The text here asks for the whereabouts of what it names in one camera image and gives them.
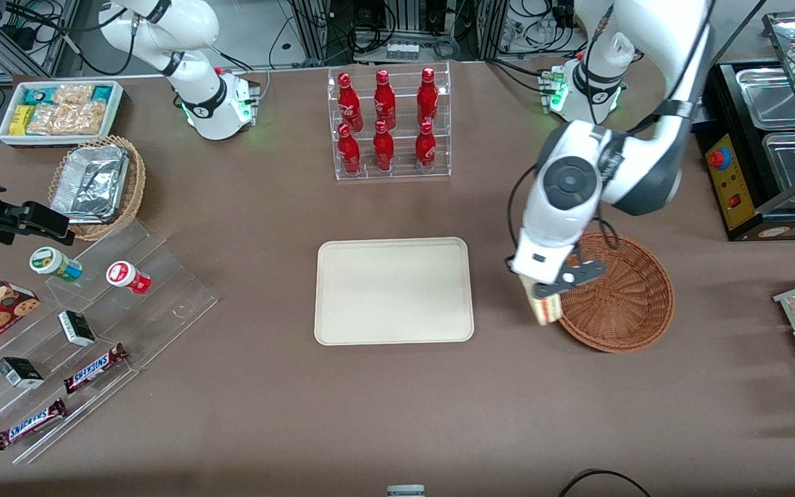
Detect small clear snack bag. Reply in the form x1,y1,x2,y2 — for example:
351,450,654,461
52,83,95,106

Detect clear acrylic stepped stand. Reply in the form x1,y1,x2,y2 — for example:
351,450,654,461
0,220,219,465

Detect white plastic snack bin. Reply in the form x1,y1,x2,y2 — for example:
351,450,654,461
0,80,125,148

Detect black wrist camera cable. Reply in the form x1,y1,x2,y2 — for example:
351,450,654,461
506,163,620,271

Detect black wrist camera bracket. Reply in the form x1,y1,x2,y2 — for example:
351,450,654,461
558,260,607,288

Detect snickers chocolate bar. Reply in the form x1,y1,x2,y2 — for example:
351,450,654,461
0,398,68,451
63,343,129,395

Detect clear acrylic bottle rack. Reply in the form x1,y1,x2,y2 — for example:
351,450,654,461
327,61,452,182

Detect yellow snack packet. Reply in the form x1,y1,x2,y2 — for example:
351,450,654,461
10,105,36,137

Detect black food warmer cabinet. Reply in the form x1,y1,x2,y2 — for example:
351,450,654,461
696,61,795,242

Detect black floor cable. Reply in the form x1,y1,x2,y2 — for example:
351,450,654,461
558,469,652,497

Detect light tan wicker basket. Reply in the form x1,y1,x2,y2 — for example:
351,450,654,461
48,135,147,242

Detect red lid snack cup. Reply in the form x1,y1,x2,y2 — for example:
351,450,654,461
106,261,152,295

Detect green lid snack cup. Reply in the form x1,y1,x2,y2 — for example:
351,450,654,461
30,246,84,283

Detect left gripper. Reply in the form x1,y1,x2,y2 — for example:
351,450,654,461
508,231,579,300

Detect red cola bottle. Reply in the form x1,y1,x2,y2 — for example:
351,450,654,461
415,121,438,173
337,72,364,133
373,121,395,173
417,67,439,127
374,69,397,130
337,123,362,175

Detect small black white box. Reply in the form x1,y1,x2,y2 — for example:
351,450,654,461
58,311,97,347
0,357,45,389

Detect beige rectangular tray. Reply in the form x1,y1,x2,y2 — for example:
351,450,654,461
314,237,475,346

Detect stacked aluminium foil containers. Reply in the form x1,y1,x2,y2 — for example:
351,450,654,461
50,144,130,225

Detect round brown wicker basket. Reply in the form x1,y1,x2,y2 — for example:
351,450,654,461
552,231,676,353

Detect small steel pan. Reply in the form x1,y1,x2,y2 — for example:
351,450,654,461
736,67,795,131

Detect large clear snack bag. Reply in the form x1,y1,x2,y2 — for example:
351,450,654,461
27,101,108,136

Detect triangular sandwich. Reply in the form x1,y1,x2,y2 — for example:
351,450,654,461
521,276,565,327

